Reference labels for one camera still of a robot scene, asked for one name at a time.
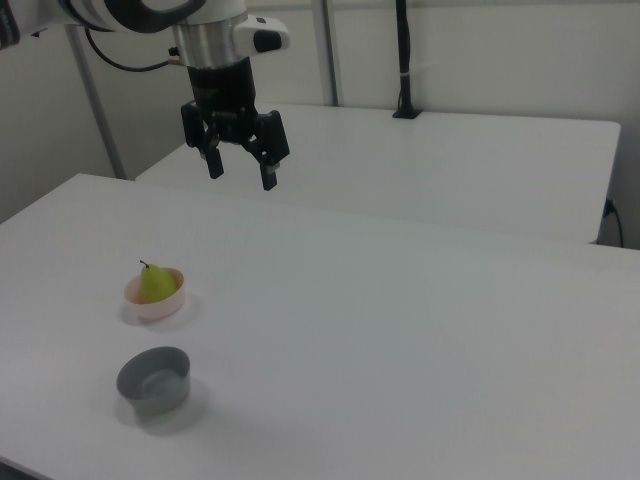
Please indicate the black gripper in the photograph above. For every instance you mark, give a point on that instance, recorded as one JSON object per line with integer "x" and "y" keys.
{"x": 222, "y": 95}

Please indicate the green pear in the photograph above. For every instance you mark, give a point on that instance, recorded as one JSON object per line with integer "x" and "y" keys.
{"x": 156, "y": 286}

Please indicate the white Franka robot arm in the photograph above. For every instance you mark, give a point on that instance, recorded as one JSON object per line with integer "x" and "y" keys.
{"x": 150, "y": 12}

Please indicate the pink plastic bowl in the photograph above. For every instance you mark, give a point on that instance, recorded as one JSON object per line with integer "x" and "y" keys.
{"x": 170, "y": 307}

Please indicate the grey plastic bowl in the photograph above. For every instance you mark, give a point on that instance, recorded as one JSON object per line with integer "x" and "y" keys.
{"x": 162, "y": 397}

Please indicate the white side table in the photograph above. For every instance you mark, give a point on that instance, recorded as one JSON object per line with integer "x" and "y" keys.
{"x": 425, "y": 170}

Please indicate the aluminium frame post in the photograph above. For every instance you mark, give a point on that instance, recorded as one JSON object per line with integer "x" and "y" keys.
{"x": 95, "y": 100}
{"x": 332, "y": 50}

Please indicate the black camera pole with base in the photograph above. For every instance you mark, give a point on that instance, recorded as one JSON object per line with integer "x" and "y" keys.
{"x": 405, "y": 60}

